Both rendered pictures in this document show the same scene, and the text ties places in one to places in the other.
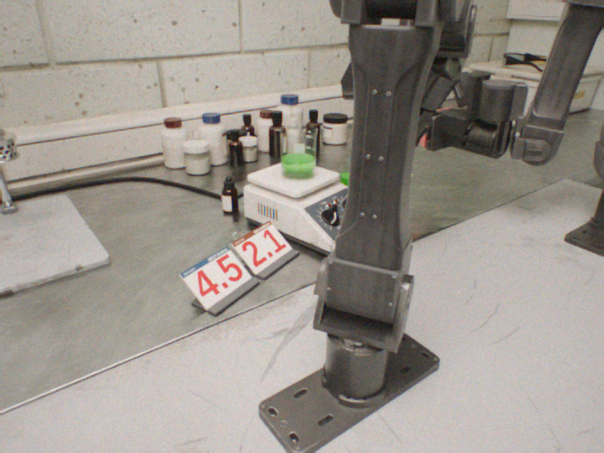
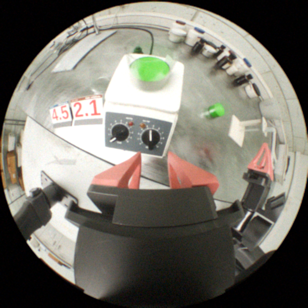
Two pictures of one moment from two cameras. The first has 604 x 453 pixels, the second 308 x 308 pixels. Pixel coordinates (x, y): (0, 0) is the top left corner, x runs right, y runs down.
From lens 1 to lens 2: 0.70 m
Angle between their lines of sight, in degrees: 60
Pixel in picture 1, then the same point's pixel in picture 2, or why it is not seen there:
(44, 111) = (139, 9)
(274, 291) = (69, 137)
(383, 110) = not seen: outside the picture
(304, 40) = (271, 67)
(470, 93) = (268, 215)
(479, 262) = not seen: hidden behind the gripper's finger
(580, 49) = not seen: hidden behind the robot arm
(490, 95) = (256, 237)
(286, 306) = (65, 149)
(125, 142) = (161, 21)
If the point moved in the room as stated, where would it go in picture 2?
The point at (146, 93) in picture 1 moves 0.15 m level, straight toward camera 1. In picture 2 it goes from (185, 14) to (164, 12)
